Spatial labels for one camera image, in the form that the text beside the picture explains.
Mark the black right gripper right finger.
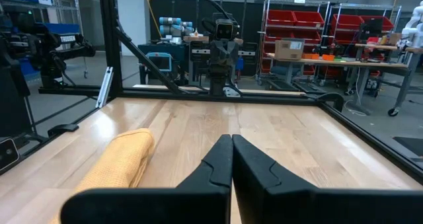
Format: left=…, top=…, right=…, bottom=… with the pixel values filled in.
left=231, top=133, right=423, bottom=224

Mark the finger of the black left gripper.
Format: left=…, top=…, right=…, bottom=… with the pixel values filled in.
left=223, top=41, right=238, bottom=65
left=211, top=41, right=224, bottom=65

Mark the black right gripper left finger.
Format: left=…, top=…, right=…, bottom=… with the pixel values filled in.
left=59, top=133, right=234, bottom=224

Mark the yellow waffle weave towel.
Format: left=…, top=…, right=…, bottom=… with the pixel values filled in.
left=49, top=128, right=155, bottom=224

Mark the brown cardboard box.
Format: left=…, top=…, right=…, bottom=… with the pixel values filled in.
left=274, top=38, right=305, bottom=61

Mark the red storage bin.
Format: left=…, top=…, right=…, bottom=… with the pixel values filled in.
left=264, top=30, right=321, bottom=45
left=360, top=15, right=395, bottom=32
left=266, top=9, right=297, bottom=26
left=333, top=30, right=361, bottom=45
left=293, top=11, right=325, bottom=28
left=331, top=14, right=364, bottom=30

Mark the long wooden workbench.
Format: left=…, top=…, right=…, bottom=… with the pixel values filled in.
left=266, top=53, right=416, bottom=118

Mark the black computer monitor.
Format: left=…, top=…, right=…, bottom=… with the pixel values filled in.
left=359, top=17, right=384, bottom=42

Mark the grey metal shelf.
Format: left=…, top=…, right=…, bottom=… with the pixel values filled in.
left=0, top=0, right=89, bottom=79

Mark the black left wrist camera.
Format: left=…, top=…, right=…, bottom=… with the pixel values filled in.
left=215, top=19, right=236, bottom=40

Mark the wire shelf rack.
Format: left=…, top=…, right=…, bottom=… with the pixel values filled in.
left=256, top=0, right=331, bottom=86
left=328, top=3, right=403, bottom=86

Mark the yellow hanging cable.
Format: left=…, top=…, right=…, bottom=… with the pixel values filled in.
left=142, top=0, right=163, bottom=38

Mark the black frame clamp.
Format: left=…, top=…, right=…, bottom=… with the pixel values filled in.
left=48, top=124, right=79, bottom=138
left=315, top=92, right=344, bottom=112

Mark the silver aluminium bracket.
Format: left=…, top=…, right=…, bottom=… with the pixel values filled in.
left=95, top=66, right=114, bottom=109

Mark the small black depth camera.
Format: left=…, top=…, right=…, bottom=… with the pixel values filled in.
left=0, top=137, right=20, bottom=172

